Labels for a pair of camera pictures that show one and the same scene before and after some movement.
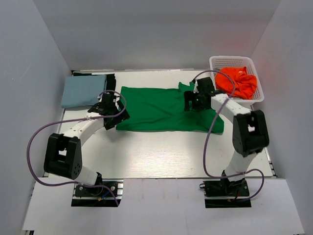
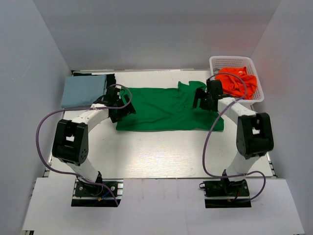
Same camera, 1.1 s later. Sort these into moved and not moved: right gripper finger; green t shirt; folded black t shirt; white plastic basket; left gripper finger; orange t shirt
Moved: left gripper finger; right gripper finger
Not moved: orange t shirt; white plastic basket; green t shirt; folded black t shirt
